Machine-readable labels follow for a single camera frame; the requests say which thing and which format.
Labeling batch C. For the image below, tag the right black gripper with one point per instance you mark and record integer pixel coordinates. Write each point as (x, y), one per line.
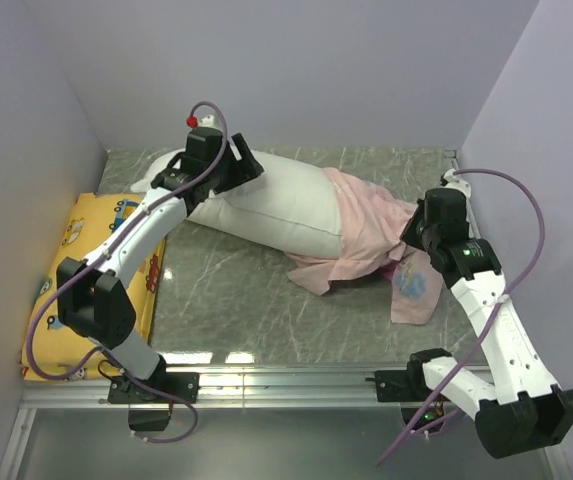
(408, 234)

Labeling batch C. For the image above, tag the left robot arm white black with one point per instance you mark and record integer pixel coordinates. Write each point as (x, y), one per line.
(92, 292)

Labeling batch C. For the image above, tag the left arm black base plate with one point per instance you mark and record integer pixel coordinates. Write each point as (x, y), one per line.
(174, 387)

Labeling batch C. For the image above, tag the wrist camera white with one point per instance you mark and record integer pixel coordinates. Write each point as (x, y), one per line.
(208, 121)
(450, 179)

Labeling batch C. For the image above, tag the purple princess print pillowcase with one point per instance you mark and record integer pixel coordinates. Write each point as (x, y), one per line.
(372, 223)

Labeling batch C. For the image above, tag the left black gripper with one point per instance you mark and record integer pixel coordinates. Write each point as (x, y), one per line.
(245, 169)

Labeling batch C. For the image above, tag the aluminium mounting rail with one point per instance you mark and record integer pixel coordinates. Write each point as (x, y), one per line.
(300, 386)

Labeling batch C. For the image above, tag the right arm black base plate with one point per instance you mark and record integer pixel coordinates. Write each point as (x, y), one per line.
(400, 386)

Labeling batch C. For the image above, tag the white pillow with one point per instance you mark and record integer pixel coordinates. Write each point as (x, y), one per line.
(291, 207)

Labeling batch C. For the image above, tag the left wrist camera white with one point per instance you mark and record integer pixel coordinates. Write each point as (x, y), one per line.
(208, 121)

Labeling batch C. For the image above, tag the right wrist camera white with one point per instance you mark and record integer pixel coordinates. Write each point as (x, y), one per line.
(450, 179)

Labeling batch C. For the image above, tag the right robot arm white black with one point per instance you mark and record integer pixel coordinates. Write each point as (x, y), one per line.
(523, 407)

